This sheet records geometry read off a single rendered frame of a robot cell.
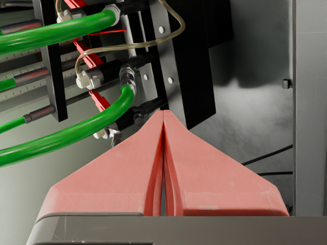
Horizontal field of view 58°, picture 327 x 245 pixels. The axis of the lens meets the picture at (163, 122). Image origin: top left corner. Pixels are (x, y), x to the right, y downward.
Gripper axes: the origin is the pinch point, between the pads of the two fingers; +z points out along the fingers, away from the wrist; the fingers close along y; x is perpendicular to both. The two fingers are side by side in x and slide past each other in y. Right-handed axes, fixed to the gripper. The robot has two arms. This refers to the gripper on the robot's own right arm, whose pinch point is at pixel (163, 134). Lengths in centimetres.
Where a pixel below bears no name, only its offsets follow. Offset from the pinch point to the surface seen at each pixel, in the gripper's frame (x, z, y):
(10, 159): 7.9, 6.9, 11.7
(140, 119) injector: 18.2, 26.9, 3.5
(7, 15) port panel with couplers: 9, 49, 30
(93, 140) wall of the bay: 41, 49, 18
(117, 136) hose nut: 17.1, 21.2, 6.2
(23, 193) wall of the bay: 44, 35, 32
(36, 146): 7.3, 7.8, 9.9
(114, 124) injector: 18.6, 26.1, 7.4
